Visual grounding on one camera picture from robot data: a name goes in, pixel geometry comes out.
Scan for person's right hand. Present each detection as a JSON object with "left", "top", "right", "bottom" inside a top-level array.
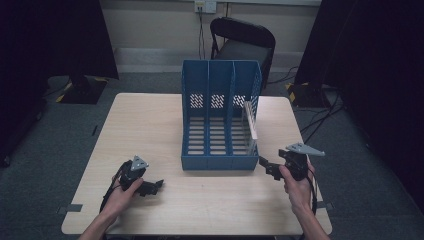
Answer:
[{"left": 278, "top": 164, "right": 316, "bottom": 215}]

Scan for black wall socket cable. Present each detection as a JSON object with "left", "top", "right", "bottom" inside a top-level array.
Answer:
[{"left": 198, "top": 11, "right": 207, "bottom": 61}]

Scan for black curtain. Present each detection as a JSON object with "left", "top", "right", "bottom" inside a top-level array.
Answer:
[
  {"left": 294, "top": 0, "right": 424, "bottom": 214},
  {"left": 0, "top": 0, "right": 120, "bottom": 101}
]

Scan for white wall socket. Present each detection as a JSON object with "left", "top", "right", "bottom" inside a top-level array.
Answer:
[{"left": 194, "top": 0, "right": 218, "bottom": 15}]

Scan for person's left hand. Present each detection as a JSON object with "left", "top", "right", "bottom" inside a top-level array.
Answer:
[{"left": 104, "top": 178, "right": 145, "bottom": 220}]

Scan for blue file rack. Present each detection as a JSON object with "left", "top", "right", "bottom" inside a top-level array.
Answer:
[{"left": 180, "top": 59, "right": 263, "bottom": 172}]

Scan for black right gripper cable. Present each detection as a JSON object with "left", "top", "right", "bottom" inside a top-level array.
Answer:
[{"left": 306, "top": 166, "right": 318, "bottom": 216}]

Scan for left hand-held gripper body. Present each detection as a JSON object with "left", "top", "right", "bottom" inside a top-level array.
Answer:
[{"left": 118, "top": 154, "right": 150, "bottom": 192}]

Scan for black floor cables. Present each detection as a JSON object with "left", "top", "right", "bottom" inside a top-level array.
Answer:
[{"left": 298, "top": 91, "right": 345, "bottom": 145}]

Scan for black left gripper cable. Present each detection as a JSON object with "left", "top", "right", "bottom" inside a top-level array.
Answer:
[{"left": 99, "top": 165, "right": 125, "bottom": 214}]

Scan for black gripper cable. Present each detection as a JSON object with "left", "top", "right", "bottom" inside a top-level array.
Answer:
[
  {"left": 306, "top": 166, "right": 318, "bottom": 216},
  {"left": 99, "top": 165, "right": 125, "bottom": 214}
]

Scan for black chair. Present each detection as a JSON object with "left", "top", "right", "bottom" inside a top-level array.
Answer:
[{"left": 209, "top": 16, "right": 277, "bottom": 90}]

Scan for black stand base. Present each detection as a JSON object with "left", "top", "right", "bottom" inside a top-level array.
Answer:
[
  {"left": 59, "top": 74, "right": 109, "bottom": 105},
  {"left": 286, "top": 81, "right": 332, "bottom": 109}
]

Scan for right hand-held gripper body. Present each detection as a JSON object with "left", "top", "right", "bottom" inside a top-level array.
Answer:
[{"left": 278, "top": 142, "right": 326, "bottom": 182}]

